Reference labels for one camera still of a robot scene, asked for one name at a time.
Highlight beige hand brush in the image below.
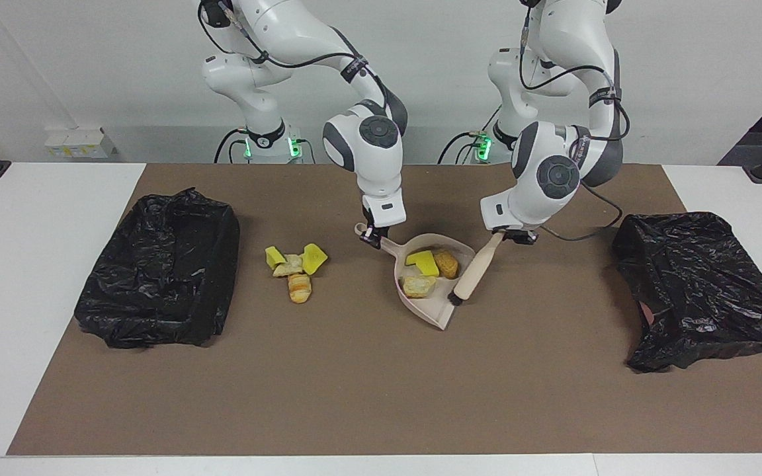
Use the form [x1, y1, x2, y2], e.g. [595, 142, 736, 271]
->
[448, 231, 506, 307]

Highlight notched yellow sponge piece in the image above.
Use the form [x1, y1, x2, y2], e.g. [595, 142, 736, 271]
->
[405, 250, 441, 278]

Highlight crumpled black bag bin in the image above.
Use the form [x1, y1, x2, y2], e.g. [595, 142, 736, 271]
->
[611, 212, 762, 373]

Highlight box-shaped black bag bin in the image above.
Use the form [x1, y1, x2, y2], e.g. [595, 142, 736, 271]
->
[74, 188, 241, 349]

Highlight striped croissant piece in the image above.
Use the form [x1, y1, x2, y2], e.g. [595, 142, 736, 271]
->
[288, 274, 312, 305]

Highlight small pale bread chunk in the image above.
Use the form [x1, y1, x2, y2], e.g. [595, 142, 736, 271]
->
[273, 254, 305, 278]

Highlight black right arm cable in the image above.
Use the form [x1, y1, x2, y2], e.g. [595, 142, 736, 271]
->
[197, 0, 388, 106]

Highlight black right base cable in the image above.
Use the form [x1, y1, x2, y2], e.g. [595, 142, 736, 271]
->
[214, 128, 249, 165]

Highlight large yellow sponge piece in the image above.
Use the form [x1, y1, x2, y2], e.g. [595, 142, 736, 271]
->
[302, 243, 329, 276]

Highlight beige plastic dustpan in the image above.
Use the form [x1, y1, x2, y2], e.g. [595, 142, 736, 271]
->
[355, 223, 478, 331]

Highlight brown table mat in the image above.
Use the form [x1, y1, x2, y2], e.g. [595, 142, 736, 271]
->
[6, 163, 762, 456]

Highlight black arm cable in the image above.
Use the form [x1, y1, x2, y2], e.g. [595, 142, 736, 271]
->
[519, 0, 626, 242]
[197, 0, 388, 106]

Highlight brown oval bread roll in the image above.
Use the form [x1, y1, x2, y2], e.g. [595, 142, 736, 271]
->
[433, 249, 460, 280]

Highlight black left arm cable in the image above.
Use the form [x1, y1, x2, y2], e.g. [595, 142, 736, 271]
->
[519, 0, 626, 242]

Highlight large pale bread chunk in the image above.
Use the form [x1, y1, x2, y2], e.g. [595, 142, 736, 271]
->
[401, 273, 437, 299]

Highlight black left base cable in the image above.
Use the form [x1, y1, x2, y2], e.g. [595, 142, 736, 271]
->
[437, 106, 502, 165]

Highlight black base cable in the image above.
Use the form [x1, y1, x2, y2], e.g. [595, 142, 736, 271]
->
[437, 106, 502, 165]
[214, 128, 249, 165]

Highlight white wall power strip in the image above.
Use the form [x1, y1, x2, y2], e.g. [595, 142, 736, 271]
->
[44, 128, 117, 159]

